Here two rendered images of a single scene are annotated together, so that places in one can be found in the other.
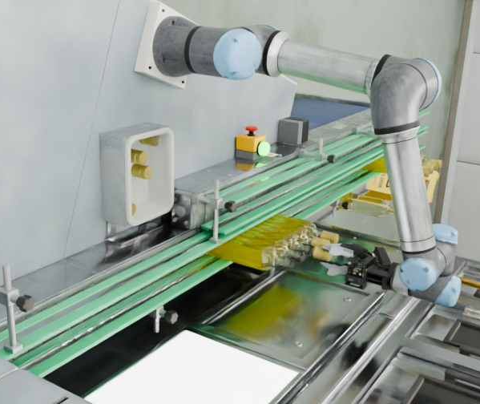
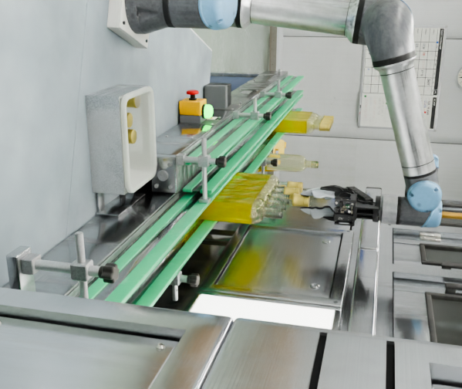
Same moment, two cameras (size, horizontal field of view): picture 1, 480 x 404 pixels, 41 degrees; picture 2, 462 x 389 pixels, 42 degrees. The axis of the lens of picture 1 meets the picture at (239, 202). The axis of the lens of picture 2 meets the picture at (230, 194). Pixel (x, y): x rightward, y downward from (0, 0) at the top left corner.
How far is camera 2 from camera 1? 0.49 m
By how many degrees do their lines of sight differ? 17
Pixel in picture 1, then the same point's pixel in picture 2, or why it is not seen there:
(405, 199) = (411, 126)
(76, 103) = (66, 61)
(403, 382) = (416, 302)
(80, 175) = (73, 143)
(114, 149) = (107, 110)
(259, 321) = (263, 273)
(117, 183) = (111, 147)
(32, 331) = not seen: hidden behind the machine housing
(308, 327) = (311, 270)
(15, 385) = (255, 334)
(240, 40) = not seen: outside the picture
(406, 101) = (406, 31)
